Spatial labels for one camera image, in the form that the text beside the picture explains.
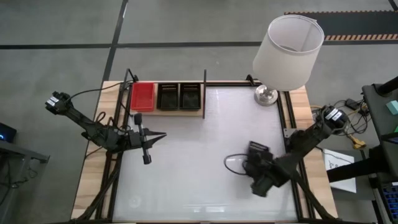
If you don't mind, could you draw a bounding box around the black hazard striped floor mat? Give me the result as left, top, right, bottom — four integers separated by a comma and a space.
284, 11, 398, 42

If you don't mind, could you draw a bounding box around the black aluminium table frame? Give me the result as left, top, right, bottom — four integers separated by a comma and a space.
70, 68, 340, 224

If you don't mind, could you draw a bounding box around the dark grey desk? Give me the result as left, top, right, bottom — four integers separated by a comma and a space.
361, 83, 398, 224

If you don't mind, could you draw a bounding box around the white shade silver table lamp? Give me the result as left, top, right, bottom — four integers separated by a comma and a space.
252, 14, 325, 107

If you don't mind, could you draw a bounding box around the grey metal side desk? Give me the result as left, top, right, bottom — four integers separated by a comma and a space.
0, 139, 50, 224

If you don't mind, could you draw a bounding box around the black plastic basket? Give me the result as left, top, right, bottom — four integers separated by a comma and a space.
179, 82, 202, 111
155, 82, 180, 111

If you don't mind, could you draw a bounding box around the teal box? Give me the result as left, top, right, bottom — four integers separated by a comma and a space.
386, 100, 398, 115

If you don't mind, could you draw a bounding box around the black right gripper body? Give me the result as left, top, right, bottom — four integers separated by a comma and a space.
244, 140, 282, 198

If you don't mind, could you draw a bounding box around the white paper sheet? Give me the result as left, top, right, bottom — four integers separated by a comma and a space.
323, 149, 358, 194

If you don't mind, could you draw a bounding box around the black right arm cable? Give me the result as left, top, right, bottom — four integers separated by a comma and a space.
223, 153, 250, 176

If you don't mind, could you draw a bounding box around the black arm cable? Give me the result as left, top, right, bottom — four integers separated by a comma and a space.
65, 80, 134, 103
223, 153, 250, 176

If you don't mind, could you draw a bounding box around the computer monitor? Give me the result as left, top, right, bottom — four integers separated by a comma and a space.
379, 131, 398, 144

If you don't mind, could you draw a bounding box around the yellow plug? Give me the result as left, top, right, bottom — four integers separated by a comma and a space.
348, 134, 367, 149

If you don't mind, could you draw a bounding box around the black shelf upright post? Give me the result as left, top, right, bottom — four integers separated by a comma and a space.
202, 68, 208, 119

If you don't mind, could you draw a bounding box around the black power adapter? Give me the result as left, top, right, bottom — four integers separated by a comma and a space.
345, 98, 361, 110

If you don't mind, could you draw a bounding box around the black desk leg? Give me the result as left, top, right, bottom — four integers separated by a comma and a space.
326, 154, 398, 184

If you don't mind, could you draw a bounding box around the red plastic basket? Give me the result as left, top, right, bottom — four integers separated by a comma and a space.
129, 82, 155, 113

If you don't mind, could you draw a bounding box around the dark screen device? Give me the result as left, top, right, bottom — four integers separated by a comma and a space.
0, 123, 17, 144

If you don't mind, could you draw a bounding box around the black computer keyboard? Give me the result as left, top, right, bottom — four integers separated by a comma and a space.
381, 183, 398, 218

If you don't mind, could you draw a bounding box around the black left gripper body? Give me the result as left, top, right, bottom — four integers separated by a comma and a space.
126, 112, 153, 166

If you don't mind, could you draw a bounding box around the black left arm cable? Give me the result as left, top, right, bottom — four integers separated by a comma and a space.
65, 80, 134, 103

